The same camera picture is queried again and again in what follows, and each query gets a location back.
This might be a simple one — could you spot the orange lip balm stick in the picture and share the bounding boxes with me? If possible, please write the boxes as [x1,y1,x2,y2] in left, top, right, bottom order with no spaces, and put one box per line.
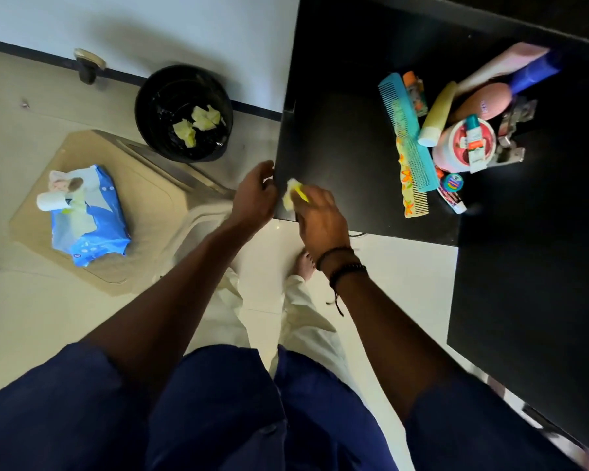
[402,71,425,118]

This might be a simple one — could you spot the pink lotion bottle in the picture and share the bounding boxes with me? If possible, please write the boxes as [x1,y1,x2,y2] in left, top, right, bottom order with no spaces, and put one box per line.
[454,41,550,96]

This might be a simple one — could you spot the black thread bracelet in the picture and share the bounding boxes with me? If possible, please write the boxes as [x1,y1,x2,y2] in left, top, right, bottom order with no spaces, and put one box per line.
[315,246,357,318]

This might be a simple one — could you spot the black cabinet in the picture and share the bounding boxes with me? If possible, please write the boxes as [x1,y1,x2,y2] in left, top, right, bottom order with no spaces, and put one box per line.
[273,0,589,457]

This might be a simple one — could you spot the beige plastic stool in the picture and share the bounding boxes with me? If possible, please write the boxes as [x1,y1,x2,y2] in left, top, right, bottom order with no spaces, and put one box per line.
[9,130,236,298]

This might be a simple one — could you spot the round metal door knob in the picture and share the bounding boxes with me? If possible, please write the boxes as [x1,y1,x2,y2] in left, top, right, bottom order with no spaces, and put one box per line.
[73,47,107,86]

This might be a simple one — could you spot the blue wipes packet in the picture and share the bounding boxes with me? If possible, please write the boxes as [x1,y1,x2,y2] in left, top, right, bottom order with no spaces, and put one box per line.
[50,164,132,268]

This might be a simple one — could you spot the person's right foot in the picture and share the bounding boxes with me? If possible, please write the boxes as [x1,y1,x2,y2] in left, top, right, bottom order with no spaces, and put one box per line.
[294,249,317,282]

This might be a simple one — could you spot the crumpled yellow wipe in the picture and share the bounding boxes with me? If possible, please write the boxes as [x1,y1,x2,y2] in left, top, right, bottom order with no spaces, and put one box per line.
[191,104,223,132]
[172,118,197,148]

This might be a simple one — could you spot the person's left forearm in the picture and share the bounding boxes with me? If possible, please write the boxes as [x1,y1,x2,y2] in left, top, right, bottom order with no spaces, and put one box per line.
[80,220,249,393]

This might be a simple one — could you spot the small white roll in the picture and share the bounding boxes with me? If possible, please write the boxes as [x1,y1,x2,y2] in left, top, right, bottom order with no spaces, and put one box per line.
[35,190,69,213]

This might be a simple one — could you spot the yellow patterned comb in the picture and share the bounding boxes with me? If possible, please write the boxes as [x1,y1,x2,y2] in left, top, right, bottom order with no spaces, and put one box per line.
[395,137,431,219]

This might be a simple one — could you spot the red tube with white cap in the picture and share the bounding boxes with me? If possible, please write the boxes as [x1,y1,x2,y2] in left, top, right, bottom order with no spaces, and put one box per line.
[434,166,468,215]

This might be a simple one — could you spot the teal comb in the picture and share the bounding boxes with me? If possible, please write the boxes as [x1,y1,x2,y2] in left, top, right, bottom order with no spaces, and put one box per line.
[378,72,440,194]

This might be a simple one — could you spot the black bead bracelet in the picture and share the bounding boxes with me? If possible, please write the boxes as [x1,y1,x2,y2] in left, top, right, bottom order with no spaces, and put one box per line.
[329,263,369,290]

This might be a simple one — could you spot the person's left hand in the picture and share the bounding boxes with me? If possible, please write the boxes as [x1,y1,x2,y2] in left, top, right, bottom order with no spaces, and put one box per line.
[227,160,279,236]

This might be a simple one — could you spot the white cabinet door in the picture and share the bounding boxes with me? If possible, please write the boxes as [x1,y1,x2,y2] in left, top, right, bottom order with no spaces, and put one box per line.
[0,0,300,113]

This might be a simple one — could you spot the blue lotion bottle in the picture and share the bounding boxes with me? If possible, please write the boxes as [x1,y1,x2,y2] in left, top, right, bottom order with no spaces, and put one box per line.
[508,51,563,96]

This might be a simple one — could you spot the black shelf board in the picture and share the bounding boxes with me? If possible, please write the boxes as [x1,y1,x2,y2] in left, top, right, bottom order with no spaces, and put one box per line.
[372,0,589,50]

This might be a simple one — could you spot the yellow cleaning wipe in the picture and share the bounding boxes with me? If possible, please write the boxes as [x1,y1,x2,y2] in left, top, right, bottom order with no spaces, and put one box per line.
[281,178,310,213]

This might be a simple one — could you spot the navy blue shirt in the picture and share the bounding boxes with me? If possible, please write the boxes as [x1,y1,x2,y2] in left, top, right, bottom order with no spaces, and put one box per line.
[0,343,585,471]

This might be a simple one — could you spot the person's right hand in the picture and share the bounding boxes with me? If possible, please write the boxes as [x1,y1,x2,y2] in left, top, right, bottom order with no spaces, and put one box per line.
[290,184,352,266]

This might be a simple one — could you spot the red cream jar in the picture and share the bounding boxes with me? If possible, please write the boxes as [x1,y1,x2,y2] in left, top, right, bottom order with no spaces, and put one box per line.
[431,116,497,174]

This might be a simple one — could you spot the pink makeup sponge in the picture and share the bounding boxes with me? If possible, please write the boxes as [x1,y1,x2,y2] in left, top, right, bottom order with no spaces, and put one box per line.
[449,82,514,124]

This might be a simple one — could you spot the white tube with teal cap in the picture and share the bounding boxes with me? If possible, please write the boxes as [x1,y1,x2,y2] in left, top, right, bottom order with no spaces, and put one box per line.
[463,114,490,175]

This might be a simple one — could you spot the silver cabinet hinge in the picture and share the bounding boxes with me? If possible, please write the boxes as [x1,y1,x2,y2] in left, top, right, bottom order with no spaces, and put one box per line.
[488,96,539,168]

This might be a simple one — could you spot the person's right forearm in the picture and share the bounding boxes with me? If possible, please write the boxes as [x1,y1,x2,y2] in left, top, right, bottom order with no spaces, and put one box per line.
[323,264,465,423]

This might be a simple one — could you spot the black waste bin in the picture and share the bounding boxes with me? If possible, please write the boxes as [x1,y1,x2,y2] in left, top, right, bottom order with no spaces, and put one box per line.
[134,63,234,164]

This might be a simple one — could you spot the yellow makeup sponge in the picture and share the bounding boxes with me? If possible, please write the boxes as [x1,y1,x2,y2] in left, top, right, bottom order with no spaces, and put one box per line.
[417,80,458,148]

